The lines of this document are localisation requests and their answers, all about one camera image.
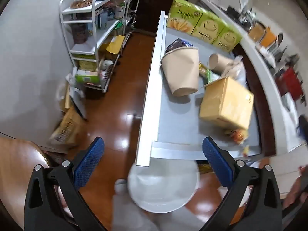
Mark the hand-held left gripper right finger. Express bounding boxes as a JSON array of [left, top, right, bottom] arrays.
[[202, 137, 282, 231]]

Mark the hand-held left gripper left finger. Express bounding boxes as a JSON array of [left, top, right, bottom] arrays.
[[24, 137, 107, 231]]

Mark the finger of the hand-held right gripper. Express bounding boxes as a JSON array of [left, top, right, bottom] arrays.
[[298, 115, 308, 145]]

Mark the cardboard box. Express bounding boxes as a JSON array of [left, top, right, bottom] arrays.
[[199, 76, 255, 130]]

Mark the white round bin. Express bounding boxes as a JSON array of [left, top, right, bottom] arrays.
[[127, 159, 200, 213]]

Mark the green snack bag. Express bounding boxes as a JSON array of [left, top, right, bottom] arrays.
[[206, 69, 222, 83]]

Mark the person's right hand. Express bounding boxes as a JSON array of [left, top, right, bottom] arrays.
[[283, 166, 308, 210]]

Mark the orange snack packet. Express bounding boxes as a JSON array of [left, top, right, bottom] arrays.
[[225, 128, 249, 145]]

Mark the yellow printed sack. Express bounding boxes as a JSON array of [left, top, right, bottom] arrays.
[[49, 107, 85, 148]]

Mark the white cloth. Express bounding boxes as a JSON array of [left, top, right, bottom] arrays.
[[112, 179, 157, 231]]

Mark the wooden chair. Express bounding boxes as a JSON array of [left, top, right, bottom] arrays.
[[0, 137, 52, 222]]

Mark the green and white packet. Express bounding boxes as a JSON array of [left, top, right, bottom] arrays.
[[75, 70, 100, 83]]

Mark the large beige paper tub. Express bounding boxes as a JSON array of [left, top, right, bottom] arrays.
[[160, 47, 200, 97]]

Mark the orange cutting board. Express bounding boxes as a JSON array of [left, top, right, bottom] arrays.
[[261, 28, 277, 47]]

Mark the beige paper cup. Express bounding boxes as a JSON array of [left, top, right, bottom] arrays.
[[208, 53, 235, 72]]

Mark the grey metal table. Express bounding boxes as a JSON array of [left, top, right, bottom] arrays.
[[135, 11, 263, 166]]

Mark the green snack box smiley face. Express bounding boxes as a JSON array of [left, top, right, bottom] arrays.
[[191, 11, 228, 44], [213, 25, 243, 53]]

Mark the yellow bag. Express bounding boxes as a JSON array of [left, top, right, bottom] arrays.
[[106, 36, 125, 53]]

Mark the white metal shelf cart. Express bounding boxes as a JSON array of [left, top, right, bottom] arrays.
[[60, 0, 142, 93]]

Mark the dark brown snack bag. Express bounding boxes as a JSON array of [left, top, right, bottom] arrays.
[[166, 38, 193, 53]]

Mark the dark filled jar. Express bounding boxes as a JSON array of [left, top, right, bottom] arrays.
[[72, 24, 88, 44]]

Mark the green snack box fries picture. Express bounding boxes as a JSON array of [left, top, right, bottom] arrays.
[[167, 0, 207, 35]]

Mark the white tin can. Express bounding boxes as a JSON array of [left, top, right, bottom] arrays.
[[114, 3, 126, 20]]

